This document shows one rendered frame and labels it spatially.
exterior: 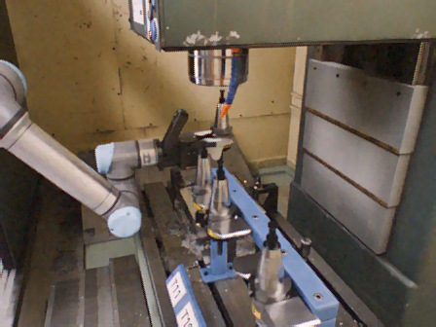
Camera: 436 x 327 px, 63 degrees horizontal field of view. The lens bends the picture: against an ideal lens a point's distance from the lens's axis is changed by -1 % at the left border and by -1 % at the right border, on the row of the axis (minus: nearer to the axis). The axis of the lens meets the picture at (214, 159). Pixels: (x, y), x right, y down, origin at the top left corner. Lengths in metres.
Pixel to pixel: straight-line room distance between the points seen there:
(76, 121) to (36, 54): 0.37
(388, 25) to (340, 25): 0.11
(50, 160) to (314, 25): 0.58
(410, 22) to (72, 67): 1.52
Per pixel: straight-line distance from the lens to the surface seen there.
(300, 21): 0.68
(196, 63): 0.91
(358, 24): 0.75
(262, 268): 0.54
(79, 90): 1.95
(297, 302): 0.56
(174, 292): 0.98
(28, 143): 0.81
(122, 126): 2.01
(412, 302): 1.25
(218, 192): 0.70
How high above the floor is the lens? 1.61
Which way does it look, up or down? 24 degrees down
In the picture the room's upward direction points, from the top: straight up
